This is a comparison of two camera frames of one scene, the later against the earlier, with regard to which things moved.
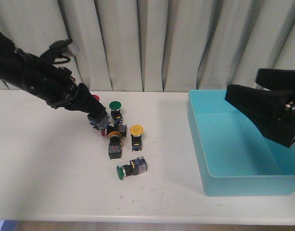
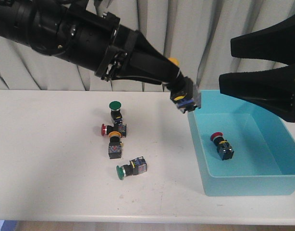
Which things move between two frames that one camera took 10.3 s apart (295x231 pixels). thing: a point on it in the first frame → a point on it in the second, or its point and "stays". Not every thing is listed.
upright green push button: x=115 y=106 stays
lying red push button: x=120 y=128 stays
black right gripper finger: x=279 y=79 → x=281 y=43
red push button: x=99 y=123 → x=223 y=147
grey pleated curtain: x=158 y=45 stays
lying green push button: x=136 y=166 stays
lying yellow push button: x=115 y=145 stays
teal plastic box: x=238 y=159 stays
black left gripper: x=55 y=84 → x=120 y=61
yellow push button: x=136 y=130 → x=183 y=100
